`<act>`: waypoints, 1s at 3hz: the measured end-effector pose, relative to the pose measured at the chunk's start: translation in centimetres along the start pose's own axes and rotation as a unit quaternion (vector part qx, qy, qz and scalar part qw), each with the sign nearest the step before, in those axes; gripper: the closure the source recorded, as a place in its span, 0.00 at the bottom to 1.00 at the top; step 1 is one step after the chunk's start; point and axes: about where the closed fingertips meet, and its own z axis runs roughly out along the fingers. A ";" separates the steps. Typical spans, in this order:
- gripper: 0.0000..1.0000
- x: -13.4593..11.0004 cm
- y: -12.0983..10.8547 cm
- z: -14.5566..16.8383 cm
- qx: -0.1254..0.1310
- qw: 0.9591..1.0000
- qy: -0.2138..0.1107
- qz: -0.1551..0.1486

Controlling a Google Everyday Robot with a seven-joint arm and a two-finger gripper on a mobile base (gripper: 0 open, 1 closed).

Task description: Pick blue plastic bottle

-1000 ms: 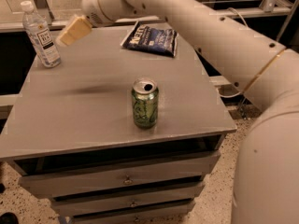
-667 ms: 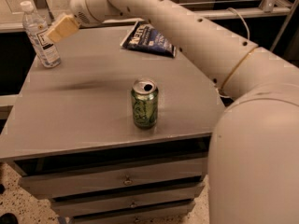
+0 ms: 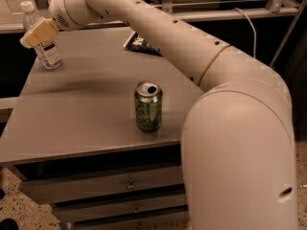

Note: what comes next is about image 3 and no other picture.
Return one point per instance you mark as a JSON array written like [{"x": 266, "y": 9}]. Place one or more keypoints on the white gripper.
[{"x": 59, "y": 12}]

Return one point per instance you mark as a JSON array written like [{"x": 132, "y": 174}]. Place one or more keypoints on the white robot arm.
[{"x": 237, "y": 143}]

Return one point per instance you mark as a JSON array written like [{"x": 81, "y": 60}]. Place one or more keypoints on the clear plastic water bottle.
[{"x": 47, "y": 51}]

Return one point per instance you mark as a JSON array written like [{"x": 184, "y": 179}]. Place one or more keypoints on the blue chip bag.
[{"x": 138, "y": 44}]

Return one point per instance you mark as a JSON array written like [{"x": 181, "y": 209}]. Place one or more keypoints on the green soda can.
[{"x": 148, "y": 105}]

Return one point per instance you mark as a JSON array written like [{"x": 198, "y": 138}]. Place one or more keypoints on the grey drawer cabinet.
[{"x": 81, "y": 117}]

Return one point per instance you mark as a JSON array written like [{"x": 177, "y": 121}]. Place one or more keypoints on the top grey drawer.
[{"x": 87, "y": 185}]

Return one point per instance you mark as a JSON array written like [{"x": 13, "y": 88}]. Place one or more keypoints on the grey drawer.
[
  {"x": 135, "y": 223},
  {"x": 113, "y": 209},
  {"x": 87, "y": 185}
]

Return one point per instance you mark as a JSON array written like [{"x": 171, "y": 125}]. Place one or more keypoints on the middle grey drawer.
[{"x": 113, "y": 209}]

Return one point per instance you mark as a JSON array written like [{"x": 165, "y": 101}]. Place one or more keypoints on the black shoe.
[{"x": 8, "y": 224}]

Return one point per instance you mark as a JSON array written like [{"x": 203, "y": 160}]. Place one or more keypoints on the bottom grey drawer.
[{"x": 135, "y": 223}]

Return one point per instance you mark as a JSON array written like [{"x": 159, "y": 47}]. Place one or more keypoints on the metal railing frame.
[{"x": 224, "y": 10}]

